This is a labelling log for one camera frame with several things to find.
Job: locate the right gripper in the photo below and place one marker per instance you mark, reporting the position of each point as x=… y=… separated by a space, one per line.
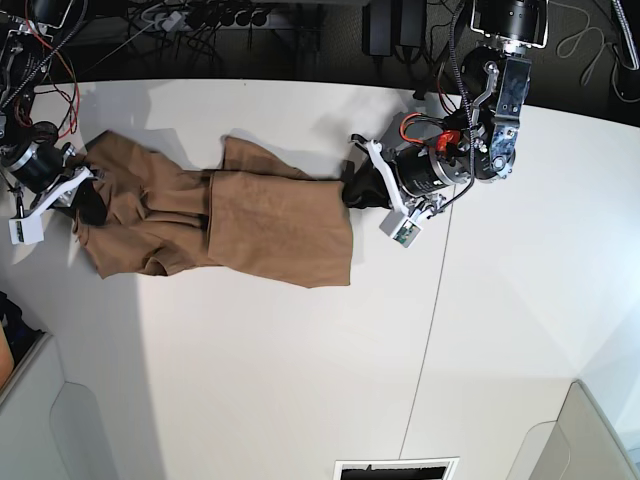
x=40 y=167

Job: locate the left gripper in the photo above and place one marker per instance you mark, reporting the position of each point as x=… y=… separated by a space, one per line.
x=408 y=180

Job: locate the brown t-shirt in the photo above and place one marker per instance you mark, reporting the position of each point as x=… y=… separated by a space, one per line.
x=255 y=214

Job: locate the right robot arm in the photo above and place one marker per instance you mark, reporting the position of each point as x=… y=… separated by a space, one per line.
x=33 y=34

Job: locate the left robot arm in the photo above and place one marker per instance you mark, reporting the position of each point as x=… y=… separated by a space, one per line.
x=476 y=140

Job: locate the black power adapter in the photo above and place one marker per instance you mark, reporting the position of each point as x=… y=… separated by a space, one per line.
x=388 y=24

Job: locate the white power strip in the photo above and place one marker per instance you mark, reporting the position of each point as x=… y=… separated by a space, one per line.
x=165 y=22

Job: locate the white framed floor vent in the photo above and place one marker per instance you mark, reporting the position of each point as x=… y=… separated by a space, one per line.
x=416 y=469

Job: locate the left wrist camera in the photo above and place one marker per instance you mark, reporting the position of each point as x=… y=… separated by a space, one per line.
x=400 y=228

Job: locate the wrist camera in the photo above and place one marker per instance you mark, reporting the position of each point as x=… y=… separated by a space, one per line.
x=27 y=230
x=400 y=228

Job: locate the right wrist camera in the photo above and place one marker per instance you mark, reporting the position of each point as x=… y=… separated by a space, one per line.
x=27 y=230

